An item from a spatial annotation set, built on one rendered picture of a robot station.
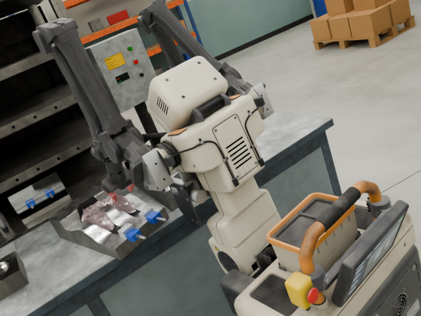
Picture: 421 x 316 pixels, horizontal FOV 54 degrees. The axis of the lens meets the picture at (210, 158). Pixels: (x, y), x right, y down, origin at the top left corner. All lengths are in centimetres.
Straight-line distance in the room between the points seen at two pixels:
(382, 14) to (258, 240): 509
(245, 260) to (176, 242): 47
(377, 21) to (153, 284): 503
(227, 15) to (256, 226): 774
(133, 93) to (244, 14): 673
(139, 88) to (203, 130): 140
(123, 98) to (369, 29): 425
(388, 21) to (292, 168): 449
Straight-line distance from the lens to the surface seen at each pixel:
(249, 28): 910
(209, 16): 878
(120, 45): 248
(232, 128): 120
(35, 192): 238
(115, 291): 174
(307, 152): 205
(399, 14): 645
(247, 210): 134
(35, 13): 295
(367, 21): 609
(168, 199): 170
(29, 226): 237
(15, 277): 179
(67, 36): 125
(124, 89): 248
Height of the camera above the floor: 158
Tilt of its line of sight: 22 degrees down
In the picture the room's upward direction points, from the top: 22 degrees counter-clockwise
